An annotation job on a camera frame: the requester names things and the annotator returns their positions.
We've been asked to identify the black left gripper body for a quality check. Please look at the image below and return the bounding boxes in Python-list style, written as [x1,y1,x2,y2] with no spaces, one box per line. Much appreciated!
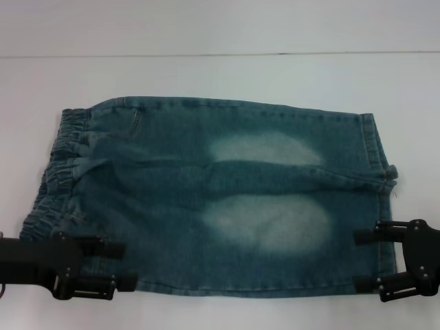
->
[0,236,85,299]

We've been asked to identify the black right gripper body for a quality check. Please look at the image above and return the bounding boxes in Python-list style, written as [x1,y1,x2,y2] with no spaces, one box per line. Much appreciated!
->
[403,219,440,287]

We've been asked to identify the blue denim shorts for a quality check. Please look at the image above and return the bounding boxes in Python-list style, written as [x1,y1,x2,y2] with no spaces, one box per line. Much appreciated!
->
[19,96,399,298]

